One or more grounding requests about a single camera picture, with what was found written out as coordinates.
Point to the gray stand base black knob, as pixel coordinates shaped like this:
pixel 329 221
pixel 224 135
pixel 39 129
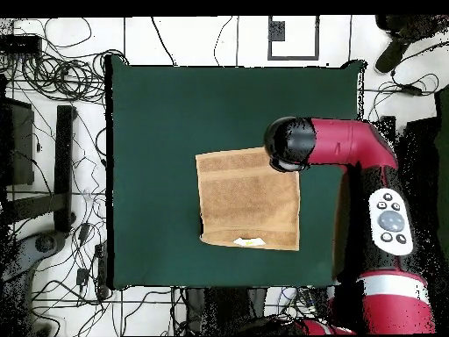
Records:
pixel 24 256

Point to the small gray square box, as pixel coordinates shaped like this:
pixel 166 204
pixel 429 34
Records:
pixel 277 31

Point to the dark green fabric sheet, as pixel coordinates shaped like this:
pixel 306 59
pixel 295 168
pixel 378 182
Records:
pixel 443 158

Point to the black T-shaped stand base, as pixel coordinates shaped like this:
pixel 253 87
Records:
pixel 65 158
pixel 387 123

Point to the tan terry towel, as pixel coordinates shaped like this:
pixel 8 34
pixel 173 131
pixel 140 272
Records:
pixel 245 196

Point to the small black power adapter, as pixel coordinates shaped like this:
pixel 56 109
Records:
pixel 82 275
pixel 84 231

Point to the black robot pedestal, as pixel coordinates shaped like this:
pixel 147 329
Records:
pixel 224 309

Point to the dark green table cloth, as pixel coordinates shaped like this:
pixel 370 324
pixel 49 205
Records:
pixel 158 123

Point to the gray square frame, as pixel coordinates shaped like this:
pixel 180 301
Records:
pixel 293 58

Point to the person's black shoe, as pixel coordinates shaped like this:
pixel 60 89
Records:
pixel 391 56

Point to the black rectangular box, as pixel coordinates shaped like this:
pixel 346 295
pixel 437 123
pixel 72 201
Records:
pixel 21 140
pixel 421 140

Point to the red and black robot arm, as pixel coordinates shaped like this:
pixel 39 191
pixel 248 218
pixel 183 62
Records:
pixel 350 140

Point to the black power strip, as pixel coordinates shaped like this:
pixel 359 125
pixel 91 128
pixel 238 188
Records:
pixel 21 45
pixel 101 266

